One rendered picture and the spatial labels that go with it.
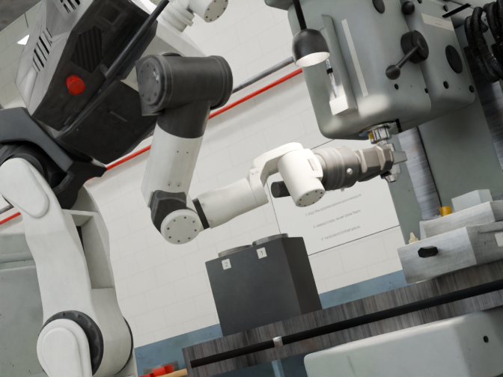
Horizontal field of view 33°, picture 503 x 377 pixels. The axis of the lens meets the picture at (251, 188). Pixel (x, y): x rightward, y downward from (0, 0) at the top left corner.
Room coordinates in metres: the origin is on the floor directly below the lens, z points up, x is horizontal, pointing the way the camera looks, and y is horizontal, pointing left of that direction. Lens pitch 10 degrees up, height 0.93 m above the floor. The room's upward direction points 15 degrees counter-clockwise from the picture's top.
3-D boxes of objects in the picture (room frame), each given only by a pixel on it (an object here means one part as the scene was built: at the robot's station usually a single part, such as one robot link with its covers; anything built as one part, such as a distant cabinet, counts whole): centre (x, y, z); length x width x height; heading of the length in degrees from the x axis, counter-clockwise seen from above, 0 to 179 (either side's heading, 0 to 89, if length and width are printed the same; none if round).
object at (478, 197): (1.69, -0.42, 1.08); 0.06 x 0.05 x 0.06; 50
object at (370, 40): (1.79, -0.30, 1.47); 0.21 x 0.19 x 0.32; 52
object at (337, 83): (1.70, -0.23, 1.44); 0.04 x 0.04 x 0.21; 52
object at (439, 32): (1.94, -0.42, 1.47); 0.24 x 0.19 x 0.26; 52
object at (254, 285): (2.05, 0.03, 1.07); 0.22 x 0.12 x 0.20; 63
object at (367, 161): (1.74, -0.22, 1.23); 0.13 x 0.12 x 0.10; 31
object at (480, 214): (1.65, -0.38, 1.06); 0.15 x 0.06 x 0.04; 50
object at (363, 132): (1.79, -0.30, 1.31); 0.09 x 0.09 x 0.01
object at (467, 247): (1.67, -0.40, 1.02); 0.35 x 0.15 x 0.11; 140
